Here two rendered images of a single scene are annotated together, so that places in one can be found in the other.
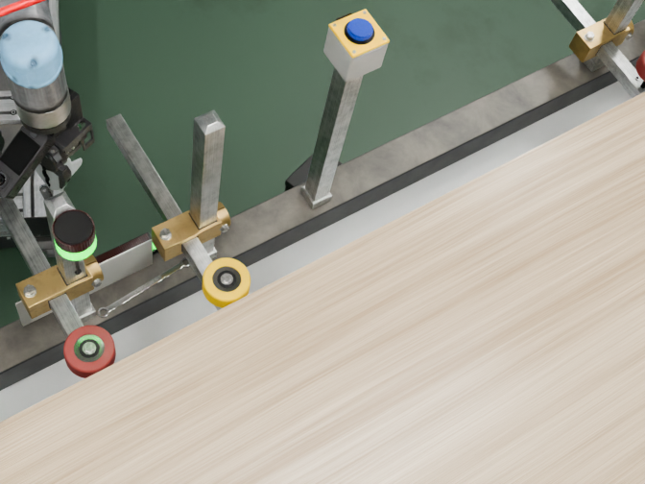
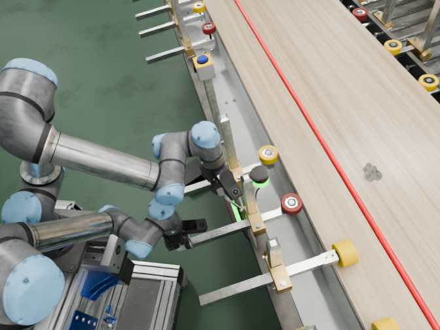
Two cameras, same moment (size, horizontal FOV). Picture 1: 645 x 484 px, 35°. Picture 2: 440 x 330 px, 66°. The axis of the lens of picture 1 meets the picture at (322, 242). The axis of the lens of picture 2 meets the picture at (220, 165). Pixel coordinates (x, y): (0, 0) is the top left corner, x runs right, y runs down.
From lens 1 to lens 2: 0.99 m
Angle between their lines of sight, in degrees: 24
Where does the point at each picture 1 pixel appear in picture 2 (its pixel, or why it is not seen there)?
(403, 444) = (341, 109)
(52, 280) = (254, 217)
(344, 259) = (266, 116)
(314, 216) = not seen: hidden behind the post
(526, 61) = (157, 110)
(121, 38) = not seen: hidden behind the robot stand
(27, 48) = (207, 129)
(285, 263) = (242, 160)
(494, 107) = (200, 85)
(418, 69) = (148, 141)
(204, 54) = not seen: hidden behind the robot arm
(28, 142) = (223, 174)
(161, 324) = (259, 205)
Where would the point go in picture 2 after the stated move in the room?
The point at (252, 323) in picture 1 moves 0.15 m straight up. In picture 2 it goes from (287, 146) to (288, 123)
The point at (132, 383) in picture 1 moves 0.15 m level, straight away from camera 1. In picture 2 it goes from (308, 188) to (269, 187)
